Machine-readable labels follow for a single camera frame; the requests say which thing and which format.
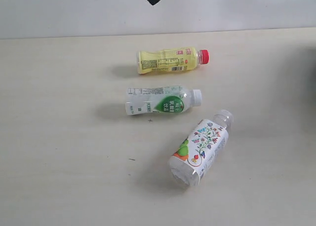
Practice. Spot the green label drink bottle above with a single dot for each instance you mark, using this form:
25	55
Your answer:
170	99

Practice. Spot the yellow drink bottle red cap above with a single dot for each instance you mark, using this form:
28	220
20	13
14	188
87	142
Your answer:
172	60

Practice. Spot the floral label clear bottle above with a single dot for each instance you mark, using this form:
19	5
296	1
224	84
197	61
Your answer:
198	151

